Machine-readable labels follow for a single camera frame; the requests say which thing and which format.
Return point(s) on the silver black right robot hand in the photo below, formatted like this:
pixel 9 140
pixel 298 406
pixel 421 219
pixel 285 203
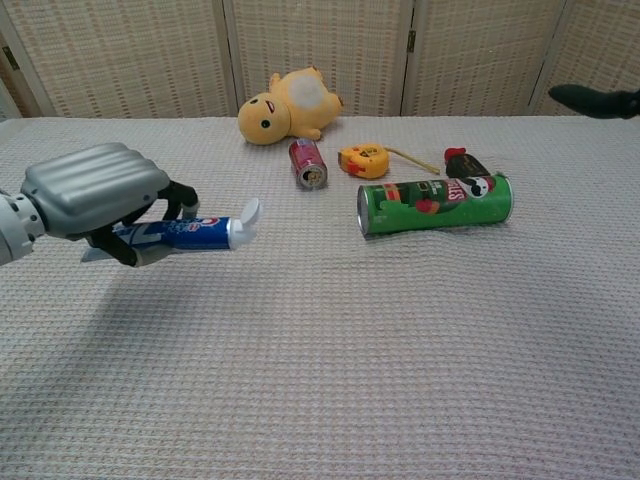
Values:
pixel 600 105

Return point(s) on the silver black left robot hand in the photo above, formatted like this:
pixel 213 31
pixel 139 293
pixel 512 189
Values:
pixel 95 185

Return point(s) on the blue white toothpaste tube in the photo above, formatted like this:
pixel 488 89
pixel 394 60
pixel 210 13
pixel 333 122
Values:
pixel 200 234

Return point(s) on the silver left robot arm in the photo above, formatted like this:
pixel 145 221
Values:
pixel 15 230

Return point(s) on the black red small object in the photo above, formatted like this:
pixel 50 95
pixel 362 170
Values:
pixel 465 162

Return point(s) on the woven folding screen panel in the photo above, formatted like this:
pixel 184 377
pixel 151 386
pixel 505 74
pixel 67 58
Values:
pixel 600 45
pixel 485 55
pixel 350 45
pixel 125 55

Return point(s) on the green Pringles can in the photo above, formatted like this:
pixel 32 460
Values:
pixel 435 210

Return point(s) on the yellow plush duck toy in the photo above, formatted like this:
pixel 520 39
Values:
pixel 280 115

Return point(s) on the brass screen hinge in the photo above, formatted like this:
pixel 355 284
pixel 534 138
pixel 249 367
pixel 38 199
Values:
pixel 411 41

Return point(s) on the red soda can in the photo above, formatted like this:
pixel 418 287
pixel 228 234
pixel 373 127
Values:
pixel 307 162

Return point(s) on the yellow tape measure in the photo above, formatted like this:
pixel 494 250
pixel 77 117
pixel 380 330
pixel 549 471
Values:
pixel 367 162

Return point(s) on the beige woven tablecloth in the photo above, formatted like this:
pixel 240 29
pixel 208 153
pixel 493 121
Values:
pixel 350 350

